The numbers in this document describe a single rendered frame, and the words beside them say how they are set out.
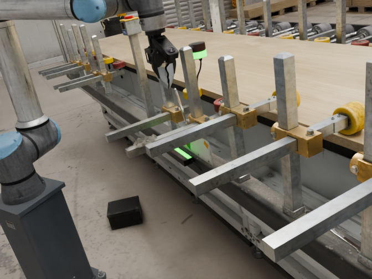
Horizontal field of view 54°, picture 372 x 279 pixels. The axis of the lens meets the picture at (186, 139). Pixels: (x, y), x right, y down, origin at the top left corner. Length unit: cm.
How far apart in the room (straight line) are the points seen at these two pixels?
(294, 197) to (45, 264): 120
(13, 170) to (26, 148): 11
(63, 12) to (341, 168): 99
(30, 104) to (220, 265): 120
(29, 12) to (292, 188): 100
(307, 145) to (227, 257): 121
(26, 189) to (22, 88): 43
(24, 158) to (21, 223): 28
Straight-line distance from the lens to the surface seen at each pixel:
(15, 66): 172
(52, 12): 132
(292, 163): 100
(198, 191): 80
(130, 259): 215
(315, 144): 93
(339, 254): 99
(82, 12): 123
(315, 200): 130
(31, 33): 892
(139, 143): 128
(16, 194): 174
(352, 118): 104
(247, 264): 197
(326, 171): 126
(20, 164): 170
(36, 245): 179
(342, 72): 160
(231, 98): 113
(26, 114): 177
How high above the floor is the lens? 138
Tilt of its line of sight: 24 degrees down
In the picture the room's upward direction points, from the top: 11 degrees counter-clockwise
